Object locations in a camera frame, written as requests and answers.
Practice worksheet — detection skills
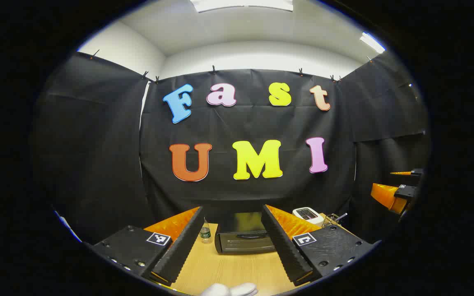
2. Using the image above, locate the black electric oven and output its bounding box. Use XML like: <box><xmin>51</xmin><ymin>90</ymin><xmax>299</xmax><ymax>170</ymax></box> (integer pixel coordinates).
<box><xmin>214</xmin><ymin>212</ymin><xmax>277</xmax><ymax>254</ymax></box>

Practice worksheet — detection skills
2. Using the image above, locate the black backdrop cloth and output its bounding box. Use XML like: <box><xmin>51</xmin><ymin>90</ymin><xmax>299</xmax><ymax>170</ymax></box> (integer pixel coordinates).
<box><xmin>31</xmin><ymin>49</ymin><xmax>431</xmax><ymax>245</ymax></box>

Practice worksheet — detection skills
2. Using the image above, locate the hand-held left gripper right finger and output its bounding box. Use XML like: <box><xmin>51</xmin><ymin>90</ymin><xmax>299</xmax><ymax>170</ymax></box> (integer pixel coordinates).
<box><xmin>261</xmin><ymin>204</ymin><xmax>381</xmax><ymax>287</ymax></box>

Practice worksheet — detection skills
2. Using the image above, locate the small ceiling light panel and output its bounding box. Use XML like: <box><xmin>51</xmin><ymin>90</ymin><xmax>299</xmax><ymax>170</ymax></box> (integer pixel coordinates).
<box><xmin>360</xmin><ymin>32</ymin><xmax>386</xmax><ymax>54</ymax></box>

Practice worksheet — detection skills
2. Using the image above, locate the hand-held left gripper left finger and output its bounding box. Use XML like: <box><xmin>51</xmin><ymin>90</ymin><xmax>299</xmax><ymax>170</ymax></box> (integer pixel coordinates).
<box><xmin>91</xmin><ymin>206</ymin><xmax>204</xmax><ymax>287</ymax></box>

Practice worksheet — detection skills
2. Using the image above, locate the clear plastic water bottle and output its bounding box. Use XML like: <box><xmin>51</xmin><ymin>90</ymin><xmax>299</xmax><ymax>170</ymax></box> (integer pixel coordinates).
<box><xmin>200</xmin><ymin>218</ymin><xmax>213</xmax><ymax>244</ymax></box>

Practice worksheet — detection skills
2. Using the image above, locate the white toaster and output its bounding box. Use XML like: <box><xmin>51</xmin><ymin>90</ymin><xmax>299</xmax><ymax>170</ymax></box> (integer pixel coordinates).
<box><xmin>293</xmin><ymin>207</ymin><xmax>325</xmax><ymax>227</ymax></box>

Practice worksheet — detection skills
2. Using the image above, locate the large ceiling light panel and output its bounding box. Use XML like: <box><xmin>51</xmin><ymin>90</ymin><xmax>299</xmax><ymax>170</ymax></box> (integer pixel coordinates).
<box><xmin>190</xmin><ymin>0</ymin><xmax>294</xmax><ymax>13</ymax></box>

